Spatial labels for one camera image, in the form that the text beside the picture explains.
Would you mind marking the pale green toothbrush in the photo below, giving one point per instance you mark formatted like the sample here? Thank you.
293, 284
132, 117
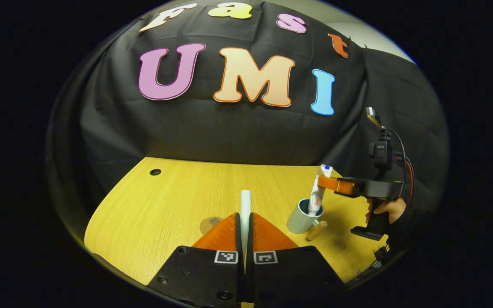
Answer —
245, 214

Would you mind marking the white toothpaste tube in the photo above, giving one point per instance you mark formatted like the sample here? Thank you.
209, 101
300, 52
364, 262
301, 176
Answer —
317, 196

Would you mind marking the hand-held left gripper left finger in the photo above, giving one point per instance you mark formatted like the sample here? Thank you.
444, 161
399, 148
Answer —
203, 273

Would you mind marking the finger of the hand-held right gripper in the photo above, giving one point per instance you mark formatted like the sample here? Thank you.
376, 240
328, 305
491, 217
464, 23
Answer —
336, 186

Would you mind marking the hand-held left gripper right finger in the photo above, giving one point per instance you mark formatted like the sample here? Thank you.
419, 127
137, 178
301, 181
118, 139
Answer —
285, 273

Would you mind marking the black backdrop cloth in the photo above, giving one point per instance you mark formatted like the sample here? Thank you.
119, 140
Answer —
229, 132

